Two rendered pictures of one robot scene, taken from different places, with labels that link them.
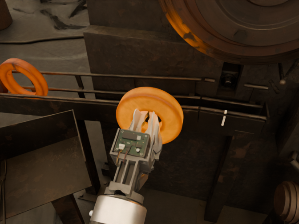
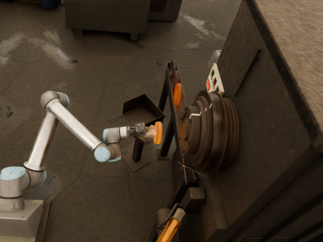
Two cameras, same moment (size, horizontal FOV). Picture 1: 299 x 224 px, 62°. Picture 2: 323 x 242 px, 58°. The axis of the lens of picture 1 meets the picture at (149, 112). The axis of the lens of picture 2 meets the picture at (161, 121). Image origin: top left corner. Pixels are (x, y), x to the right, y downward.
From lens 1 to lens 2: 159 cm
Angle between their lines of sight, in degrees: 42
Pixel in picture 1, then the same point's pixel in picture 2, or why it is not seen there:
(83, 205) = (154, 152)
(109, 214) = (122, 128)
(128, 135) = (142, 125)
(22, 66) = (178, 90)
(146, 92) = (158, 125)
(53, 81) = not seen: hidden behind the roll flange
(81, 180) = not seen: hidden behind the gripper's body
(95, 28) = not seen: hidden behind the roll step
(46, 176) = (141, 120)
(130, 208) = (124, 132)
